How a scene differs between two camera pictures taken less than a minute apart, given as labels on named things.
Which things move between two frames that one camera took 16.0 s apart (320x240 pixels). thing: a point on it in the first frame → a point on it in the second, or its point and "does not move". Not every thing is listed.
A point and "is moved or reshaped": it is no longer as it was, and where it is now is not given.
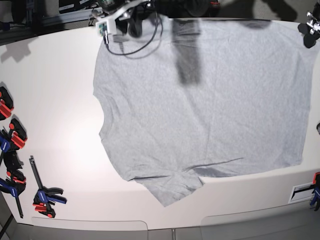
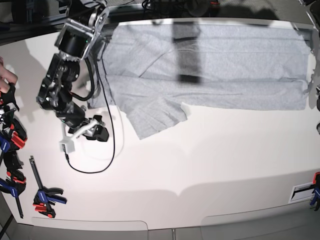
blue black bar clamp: x=15 y=180 does not move
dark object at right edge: x=318 y=128 does not move
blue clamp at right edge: x=316 y=198 does not move
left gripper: x=135 y=26 → x=73 y=116
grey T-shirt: x=199 y=96 is moved or reshaped
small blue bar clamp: x=43 y=200 does not move
